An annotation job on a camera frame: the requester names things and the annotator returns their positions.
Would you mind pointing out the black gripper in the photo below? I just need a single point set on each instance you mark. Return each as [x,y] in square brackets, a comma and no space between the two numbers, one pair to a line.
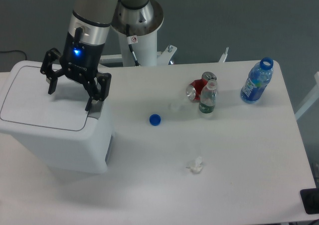
[79,62]

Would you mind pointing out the white trash can lid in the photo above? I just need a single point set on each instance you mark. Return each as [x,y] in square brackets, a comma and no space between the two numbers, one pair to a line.
[24,101]

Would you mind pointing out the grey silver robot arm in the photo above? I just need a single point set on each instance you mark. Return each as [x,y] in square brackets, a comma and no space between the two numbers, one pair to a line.
[87,33]

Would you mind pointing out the white trash can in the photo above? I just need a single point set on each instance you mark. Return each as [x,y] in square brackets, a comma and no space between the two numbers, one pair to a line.
[86,150]

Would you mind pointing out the blue bottle cap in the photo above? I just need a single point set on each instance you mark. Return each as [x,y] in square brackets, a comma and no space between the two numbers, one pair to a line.
[155,119]

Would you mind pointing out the crushed red soda can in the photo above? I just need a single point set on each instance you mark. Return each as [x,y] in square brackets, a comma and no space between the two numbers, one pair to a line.
[193,90]

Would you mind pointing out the clear green-label water bottle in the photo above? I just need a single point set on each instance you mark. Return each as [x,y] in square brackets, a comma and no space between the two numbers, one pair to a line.
[208,98]

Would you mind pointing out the crumpled white tissue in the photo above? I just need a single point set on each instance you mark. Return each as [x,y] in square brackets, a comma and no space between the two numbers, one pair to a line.
[196,165]

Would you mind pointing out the blue drink bottle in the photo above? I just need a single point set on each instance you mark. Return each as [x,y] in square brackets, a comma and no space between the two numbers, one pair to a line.
[258,78]

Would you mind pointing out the black device at edge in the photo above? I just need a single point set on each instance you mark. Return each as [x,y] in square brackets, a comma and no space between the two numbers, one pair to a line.
[310,199]

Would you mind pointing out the white table clamp bracket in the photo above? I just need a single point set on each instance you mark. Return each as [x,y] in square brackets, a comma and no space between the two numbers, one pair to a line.
[224,56]

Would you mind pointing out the white frame at right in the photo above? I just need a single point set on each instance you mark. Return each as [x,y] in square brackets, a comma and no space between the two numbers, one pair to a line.
[309,99]

